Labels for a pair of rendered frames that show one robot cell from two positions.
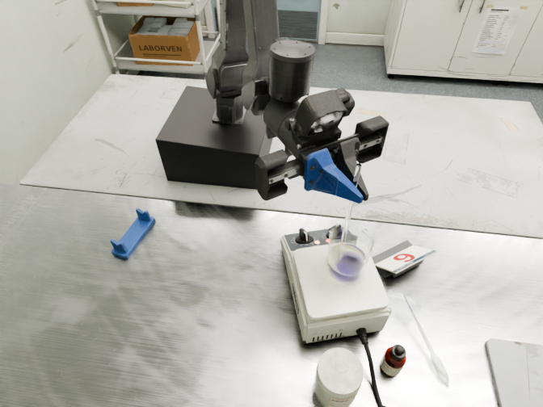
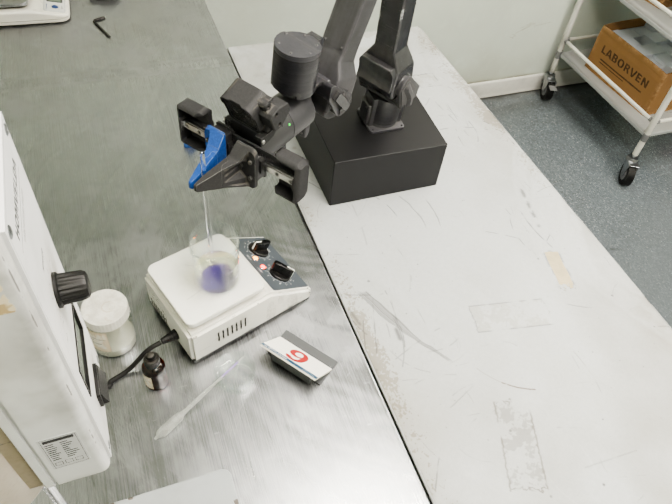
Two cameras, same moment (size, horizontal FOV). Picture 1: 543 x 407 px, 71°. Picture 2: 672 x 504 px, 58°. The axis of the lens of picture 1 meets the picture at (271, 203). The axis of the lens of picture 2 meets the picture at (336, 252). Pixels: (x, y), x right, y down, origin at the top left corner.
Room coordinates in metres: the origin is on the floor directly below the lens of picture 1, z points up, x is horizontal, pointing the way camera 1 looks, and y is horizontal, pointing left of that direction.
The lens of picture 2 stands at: (0.15, -0.61, 1.65)
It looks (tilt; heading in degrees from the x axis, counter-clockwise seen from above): 49 degrees down; 55
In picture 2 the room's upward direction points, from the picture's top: 8 degrees clockwise
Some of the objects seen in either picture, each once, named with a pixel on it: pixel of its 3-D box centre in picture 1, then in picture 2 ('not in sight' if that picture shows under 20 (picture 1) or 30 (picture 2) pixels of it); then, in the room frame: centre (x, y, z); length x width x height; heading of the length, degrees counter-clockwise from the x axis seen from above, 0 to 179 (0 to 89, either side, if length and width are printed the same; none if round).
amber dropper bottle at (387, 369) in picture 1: (394, 358); (153, 368); (0.20, -0.17, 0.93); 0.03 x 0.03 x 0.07
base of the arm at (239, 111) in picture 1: (229, 103); (382, 105); (0.70, 0.08, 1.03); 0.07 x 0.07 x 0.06; 82
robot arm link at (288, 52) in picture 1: (282, 81); (309, 77); (0.49, -0.02, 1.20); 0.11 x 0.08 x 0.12; 22
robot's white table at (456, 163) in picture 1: (294, 246); (399, 347); (0.75, -0.07, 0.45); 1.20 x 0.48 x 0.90; 81
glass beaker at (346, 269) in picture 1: (349, 255); (214, 261); (0.31, -0.11, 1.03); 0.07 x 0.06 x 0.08; 24
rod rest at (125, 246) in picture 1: (132, 231); not in sight; (0.45, 0.26, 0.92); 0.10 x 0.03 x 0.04; 159
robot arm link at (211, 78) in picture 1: (231, 77); (390, 79); (0.70, 0.07, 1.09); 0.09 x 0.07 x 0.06; 112
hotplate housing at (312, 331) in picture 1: (330, 278); (224, 288); (0.33, -0.10, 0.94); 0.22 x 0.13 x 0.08; 9
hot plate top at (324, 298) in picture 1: (338, 277); (206, 278); (0.30, -0.10, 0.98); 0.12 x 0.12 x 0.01; 9
